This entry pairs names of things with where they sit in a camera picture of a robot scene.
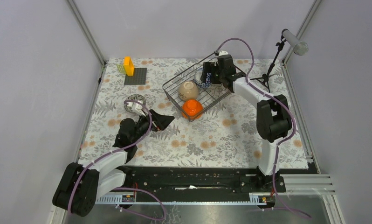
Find black microphone tripod stand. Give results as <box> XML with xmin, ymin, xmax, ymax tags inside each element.
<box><xmin>250</xmin><ymin>35</ymin><xmax>286</xmax><ymax>93</ymax></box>

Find floral tablecloth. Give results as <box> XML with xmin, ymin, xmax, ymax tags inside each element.
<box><xmin>78</xmin><ymin>57</ymin><xmax>309</xmax><ymax>170</ymax></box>

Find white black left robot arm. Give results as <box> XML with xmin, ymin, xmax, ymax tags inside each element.
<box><xmin>52</xmin><ymin>109</ymin><xmax>174</xmax><ymax>217</ymax></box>

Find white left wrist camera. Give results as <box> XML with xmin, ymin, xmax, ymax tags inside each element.
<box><xmin>124</xmin><ymin>100</ymin><xmax>147</xmax><ymax>116</ymax></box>

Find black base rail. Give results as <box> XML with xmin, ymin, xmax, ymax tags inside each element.
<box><xmin>118</xmin><ymin>166</ymin><xmax>286</xmax><ymax>203</ymax></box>

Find blue white patterned bowl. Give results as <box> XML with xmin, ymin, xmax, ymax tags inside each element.
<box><xmin>193</xmin><ymin>68</ymin><xmax>212</xmax><ymax>89</ymax></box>

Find grey lego baseplate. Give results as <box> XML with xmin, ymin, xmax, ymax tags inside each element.
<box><xmin>124</xmin><ymin>68</ymin><xmax>147</xmax><ymax>86</ymax></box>

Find pink patterned bowl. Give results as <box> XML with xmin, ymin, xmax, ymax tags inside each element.
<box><xmin>124</xmin><ymin>94</ymin><xmax>146</xmax><ymax>105</ymax></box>

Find silver microphone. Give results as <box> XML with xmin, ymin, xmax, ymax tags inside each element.
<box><xmin>282</xmin><ymin>29</ymin><xmax>309</xmax><ymax>56</ymax></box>

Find yellow green grid plate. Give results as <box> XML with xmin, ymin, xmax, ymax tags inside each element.
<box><xmin>116</xmin><ymin>64</ymin><xmax>126</xmax><ymax>74</ymax></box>

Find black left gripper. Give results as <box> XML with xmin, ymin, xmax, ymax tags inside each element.
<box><xmin>131</xmin><ymin>110</ymin><xmax>174</xmax><ymax>144</ymax></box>

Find orange bowl front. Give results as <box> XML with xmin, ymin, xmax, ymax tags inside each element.
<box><xmin>182</xmin><ymin>99</ymin><xmax>203</xmax><ymax>120</ymax></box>

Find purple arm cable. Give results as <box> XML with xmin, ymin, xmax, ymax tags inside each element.
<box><xmin>214</xmin><ymin>37</ymin><xmax>312</xmax><ymax>220</ymax></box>
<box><xmin>67</xmin><ymin>98</ymin><xmax>168</xmax><ymax>221</ymax></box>

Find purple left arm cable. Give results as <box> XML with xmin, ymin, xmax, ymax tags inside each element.
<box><xmin>67</xmin><ymin>98</ymin><xmax>168</xmax><ymax>221</ymax></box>

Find beige ceramic bowl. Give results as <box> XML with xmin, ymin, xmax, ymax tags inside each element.
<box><xmin>178</xmin><ymin>81</ymin><xmax>199</xmax><ymax>101</ymax></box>

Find orange block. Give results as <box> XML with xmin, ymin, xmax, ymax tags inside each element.
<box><xmin>123</xmin><ymin>56</ymin><xmax>135</xmax><ymax>77</ymax></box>

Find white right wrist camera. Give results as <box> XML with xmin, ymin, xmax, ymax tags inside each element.
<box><xmin>216</xmin><ymin>50</ymin><xmax>229</xmax><ymax>57</ymax></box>

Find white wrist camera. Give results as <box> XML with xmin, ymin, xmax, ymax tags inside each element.
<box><xmin>124</xmin><ymin>100</ymin><xmax>147</xmax><ymax>116</ymax></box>
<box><xmin>216</xmin><ymin>50</ymin><xmax>229</xmax><ymax>57</ymax></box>

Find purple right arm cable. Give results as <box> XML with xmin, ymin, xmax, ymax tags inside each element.
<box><xmin>214</xmin><ymin>37</ymin><xmax>312</xmax><ymax>220</ymax></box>

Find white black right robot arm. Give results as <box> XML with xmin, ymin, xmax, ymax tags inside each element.
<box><xmin>201</xmin><ymin>54</ymin><xmax>293</xmax><ymax>192</ymax></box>

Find black wire dish rack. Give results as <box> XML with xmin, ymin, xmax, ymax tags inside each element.
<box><xmin>162</xmin><ymin>53</ymin><xmax>231</xmax><ymax>121</ymax></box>

